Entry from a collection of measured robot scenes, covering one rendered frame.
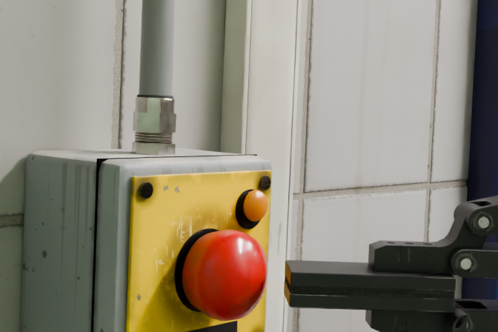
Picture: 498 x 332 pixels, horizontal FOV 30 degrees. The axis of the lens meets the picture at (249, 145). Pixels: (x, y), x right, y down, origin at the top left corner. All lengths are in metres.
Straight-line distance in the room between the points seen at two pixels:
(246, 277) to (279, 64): 0.17
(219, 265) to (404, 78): 0.31
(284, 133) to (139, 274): 0.18
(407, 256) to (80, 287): 0.14
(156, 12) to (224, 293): 0.13
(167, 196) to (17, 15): 0.11
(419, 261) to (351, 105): 0.23
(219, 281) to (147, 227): 0.04
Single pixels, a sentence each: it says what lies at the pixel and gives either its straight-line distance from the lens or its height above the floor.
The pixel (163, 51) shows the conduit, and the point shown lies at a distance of 0.44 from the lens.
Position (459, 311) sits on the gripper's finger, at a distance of 0.41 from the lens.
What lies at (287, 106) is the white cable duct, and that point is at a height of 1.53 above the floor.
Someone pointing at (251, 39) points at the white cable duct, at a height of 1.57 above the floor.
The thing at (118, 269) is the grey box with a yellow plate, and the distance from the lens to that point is 0.39.
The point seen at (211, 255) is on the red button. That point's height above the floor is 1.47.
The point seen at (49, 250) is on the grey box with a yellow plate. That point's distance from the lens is 0.43.
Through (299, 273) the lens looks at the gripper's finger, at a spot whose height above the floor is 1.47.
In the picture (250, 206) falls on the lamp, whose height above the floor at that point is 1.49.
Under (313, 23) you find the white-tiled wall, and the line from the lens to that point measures 0.59.
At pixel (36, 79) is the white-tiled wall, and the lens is 0.44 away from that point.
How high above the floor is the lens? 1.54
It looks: 3 degrees down
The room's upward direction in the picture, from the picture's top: 2 degrees clockwise
